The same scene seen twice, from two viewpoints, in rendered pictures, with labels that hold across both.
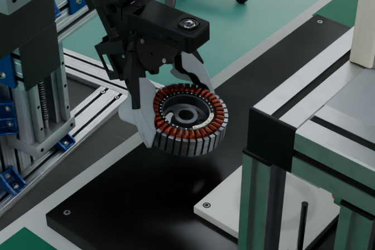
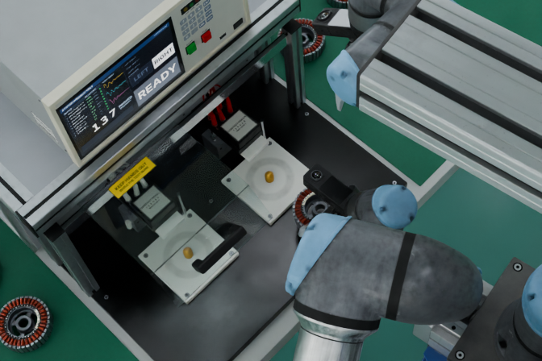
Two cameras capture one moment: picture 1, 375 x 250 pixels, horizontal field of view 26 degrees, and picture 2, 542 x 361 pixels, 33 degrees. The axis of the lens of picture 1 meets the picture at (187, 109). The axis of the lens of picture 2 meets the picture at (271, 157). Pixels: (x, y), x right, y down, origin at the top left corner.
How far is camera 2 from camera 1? 1.97 m
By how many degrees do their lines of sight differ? 81
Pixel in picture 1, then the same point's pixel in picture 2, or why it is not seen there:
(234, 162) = (289, 218)
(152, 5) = (339, 198)
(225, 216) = (301, 168)
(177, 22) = (323, 179)
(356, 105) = not seen: outside the picture
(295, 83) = (277, 10)
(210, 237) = (310, 162)
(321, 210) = (244, 170)
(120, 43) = not seen: hidden behind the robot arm
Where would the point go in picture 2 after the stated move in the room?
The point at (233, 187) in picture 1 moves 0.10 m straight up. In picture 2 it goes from (293, 190) to (290, 168)
